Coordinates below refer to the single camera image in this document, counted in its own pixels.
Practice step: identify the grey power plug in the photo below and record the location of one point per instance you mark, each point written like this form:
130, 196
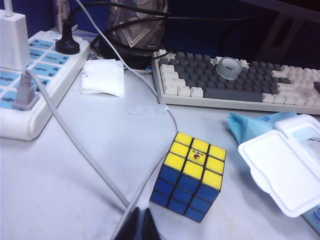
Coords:
25, 95

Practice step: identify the folded white paper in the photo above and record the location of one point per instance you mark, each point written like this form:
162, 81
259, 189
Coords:
103, 77

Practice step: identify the grey monitor stand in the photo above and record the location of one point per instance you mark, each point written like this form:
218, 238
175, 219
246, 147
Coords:
267, 42

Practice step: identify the silver faceted figurine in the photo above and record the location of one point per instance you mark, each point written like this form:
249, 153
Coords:
135, 32

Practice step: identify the white blue power strip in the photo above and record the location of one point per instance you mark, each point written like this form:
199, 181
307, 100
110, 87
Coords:
62, 72

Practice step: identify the black power plug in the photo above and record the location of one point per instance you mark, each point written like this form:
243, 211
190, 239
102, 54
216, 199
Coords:
67, 45

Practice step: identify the sky blue wet wipes packet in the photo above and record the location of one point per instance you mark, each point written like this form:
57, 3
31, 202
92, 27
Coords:
275, 170

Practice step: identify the rubik's cube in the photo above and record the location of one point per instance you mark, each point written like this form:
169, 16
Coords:
190, 190

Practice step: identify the white charger adapter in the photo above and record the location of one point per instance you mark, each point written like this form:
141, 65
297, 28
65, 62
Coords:
12, 37

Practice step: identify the clear tape roll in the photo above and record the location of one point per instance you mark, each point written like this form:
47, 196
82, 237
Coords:
225, 72

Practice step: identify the white grey mechanical keyboard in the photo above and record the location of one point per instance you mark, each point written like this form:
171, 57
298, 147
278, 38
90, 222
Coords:
225, 87

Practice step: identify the clear tape strip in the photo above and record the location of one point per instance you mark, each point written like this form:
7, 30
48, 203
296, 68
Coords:
147, 110

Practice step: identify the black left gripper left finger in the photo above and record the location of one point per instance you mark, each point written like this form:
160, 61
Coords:
130, 227

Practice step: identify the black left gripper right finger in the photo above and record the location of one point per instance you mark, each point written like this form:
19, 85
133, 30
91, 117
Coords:
150, 227

